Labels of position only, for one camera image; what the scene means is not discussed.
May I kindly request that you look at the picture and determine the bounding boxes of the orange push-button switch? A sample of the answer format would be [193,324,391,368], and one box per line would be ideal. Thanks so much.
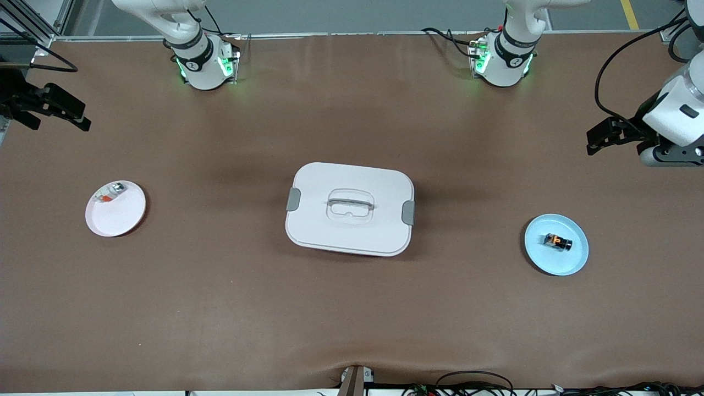
[542,233,574,252]

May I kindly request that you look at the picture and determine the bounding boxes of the white lidded storage box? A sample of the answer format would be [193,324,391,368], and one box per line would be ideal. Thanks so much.
[285,162,416,257]

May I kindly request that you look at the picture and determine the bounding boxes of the white round plate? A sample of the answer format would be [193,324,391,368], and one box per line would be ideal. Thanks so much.
[85,180,147,238]

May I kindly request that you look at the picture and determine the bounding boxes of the light blue round plate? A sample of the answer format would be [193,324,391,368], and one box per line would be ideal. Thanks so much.
[524,213,590,277]

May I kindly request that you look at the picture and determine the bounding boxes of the brown table cover mat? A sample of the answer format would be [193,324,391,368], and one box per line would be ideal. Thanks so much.
[0,32,704,393]

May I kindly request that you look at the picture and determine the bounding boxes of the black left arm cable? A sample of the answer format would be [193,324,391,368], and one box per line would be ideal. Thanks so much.
[594,16,694,135]

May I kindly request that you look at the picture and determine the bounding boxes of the aluminium frame post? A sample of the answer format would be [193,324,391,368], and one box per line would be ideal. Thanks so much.
[0,0,75,50]

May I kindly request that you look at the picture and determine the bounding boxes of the small silver red switch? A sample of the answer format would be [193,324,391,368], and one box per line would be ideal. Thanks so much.
[92,183,128,205]

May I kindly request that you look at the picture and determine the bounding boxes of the black right base cable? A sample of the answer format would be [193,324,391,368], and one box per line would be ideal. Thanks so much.
[187,4,241,39]

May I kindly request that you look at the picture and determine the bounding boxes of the black left base cables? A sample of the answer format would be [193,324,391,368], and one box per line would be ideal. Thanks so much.
[421,26,485,60]

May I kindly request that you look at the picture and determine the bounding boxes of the aluminium table edge rail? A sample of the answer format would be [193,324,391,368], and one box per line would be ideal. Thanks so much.
[33,30,680,45]

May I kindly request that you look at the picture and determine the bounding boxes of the tangled black cable bundle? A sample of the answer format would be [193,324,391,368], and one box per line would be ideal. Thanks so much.
[401,371,704,396]

